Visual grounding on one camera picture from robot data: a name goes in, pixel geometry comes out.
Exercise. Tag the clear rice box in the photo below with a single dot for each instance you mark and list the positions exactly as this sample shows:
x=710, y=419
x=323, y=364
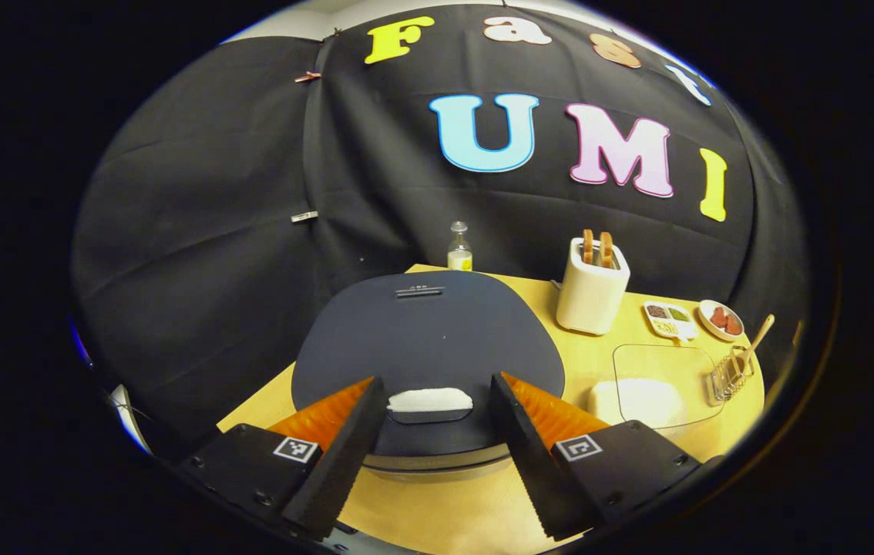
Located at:
x=637, y=401

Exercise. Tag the white toaster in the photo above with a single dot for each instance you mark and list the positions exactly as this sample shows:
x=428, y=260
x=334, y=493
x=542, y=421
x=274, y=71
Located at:
x=591, y=304

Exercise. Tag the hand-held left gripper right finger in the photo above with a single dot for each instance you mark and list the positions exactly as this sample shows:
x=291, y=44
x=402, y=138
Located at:
x=529, y=462

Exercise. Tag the dark blue rice cooker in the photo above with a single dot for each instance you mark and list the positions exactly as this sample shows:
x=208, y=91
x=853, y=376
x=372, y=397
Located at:
x=437, y=331

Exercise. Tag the small glass bottle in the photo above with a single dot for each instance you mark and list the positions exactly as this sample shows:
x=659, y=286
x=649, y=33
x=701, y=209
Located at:
x=459, y=250

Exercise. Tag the white divided bean dish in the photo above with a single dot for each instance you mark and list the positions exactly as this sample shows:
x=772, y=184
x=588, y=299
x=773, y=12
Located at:
x=680, y=330

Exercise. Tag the red meat slice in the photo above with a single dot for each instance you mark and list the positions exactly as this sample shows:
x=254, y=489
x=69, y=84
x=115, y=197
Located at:
x=734, y=324
x=719, y=317

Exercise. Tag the wooden spoon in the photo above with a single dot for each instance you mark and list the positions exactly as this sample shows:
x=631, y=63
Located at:
x=761, y=333

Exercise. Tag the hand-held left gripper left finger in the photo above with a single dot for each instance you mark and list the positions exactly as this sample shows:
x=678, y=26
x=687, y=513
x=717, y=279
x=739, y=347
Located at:
x=341, y=462

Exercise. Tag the white round plate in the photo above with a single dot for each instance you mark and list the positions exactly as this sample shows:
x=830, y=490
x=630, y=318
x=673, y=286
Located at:
x=707, y=322

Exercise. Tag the bread slice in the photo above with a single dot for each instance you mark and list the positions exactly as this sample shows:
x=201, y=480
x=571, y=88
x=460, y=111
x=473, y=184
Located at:
x=606, y=250
x=588, y=247

